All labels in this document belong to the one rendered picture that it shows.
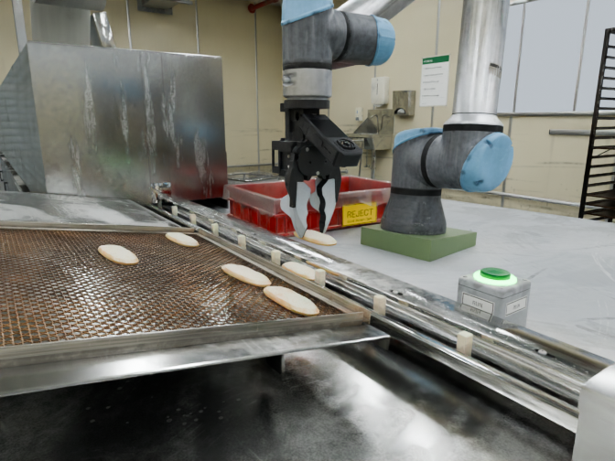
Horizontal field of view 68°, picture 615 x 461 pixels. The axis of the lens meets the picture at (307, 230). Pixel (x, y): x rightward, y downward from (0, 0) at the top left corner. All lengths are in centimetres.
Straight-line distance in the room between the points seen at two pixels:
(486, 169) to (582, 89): 440
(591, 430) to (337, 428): 21
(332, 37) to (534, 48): 493
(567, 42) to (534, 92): 54
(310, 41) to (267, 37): 834
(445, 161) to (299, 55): 40
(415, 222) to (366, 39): 44
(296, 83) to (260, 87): 815
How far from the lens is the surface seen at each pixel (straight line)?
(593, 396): 40
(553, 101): 542
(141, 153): 143
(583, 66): 533
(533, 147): 551
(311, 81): 69
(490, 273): 67
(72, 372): 37
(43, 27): 244
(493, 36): 99
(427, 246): 98
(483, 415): 52
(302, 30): 70
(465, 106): 97
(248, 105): 870
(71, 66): 140
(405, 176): 104
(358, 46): 75
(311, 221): 118
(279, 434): 47
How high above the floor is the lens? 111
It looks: 14 degrees down
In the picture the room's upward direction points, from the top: straight up
